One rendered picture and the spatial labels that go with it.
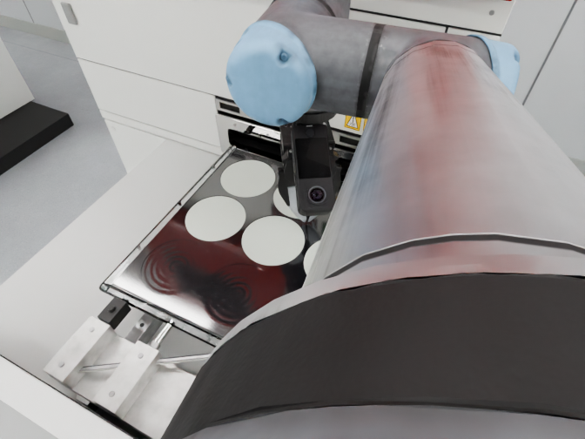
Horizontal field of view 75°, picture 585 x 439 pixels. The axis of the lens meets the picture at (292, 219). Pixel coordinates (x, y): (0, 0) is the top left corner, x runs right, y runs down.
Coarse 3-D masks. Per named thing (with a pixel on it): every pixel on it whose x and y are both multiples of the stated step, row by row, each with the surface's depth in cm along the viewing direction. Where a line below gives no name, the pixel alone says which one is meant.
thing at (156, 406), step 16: (112, 352) 51; (128, 352) 51; (160, 368) 49; (176, 368) 49; (80, 384) 48; (96, 384) 48; (160, 384) 48; (176, 384) 48; (144, 400) 47; (160, 400) 47; (176, 400) 47; (128, 416) 45; (144, 416) 45; (160, 416) 45; (144, 432) 44; (160, 432) 44
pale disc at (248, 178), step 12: (228, 168) 72; (240, 168) 72; (252, 168) 72; (264, 168) 72; (228, 180) 70; (240, 180) 70; (252, 180) 70; (264, 180) 70; (240, 192) 68; (252, 192) 68
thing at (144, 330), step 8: (152, 304) 59; (168, 312) 60; (144, 320) 57; (152, 320) 57; (136, 328) 56; (144, 328) 56; (152, 328) 58; (128, 336) 55; (136, 336) 55; (144, 336) 56; (80, 400) 50; (96, 408) 51
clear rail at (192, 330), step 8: (104, 288) 54; (112, 288) 54; (112, 296) 54; (120, 296) 54; (128, 296) 54; (128, 304) 53; (136, 304) 53; (144, 312) 53; (152, 312) 52; (160, 312) 52; (160, 320) 52; (168, 320) 51; (176, 320) 51; (184, 328) 51; (192, 328) 50; (200, 328) 51; (192, 336) 50; (200, 336) 50; (216, 336) 50; (208, 344) 50; (216, 344) 49
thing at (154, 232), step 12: (228, 156) 75; (216, 168) 72; (204, 180) 70; (192, 192) 67; (180, 204) 65; (168, 216) 64; (156, 228) 62; (144, 240) 60; (132, 252) 59; (120, 264) 57; (108, 276) 56
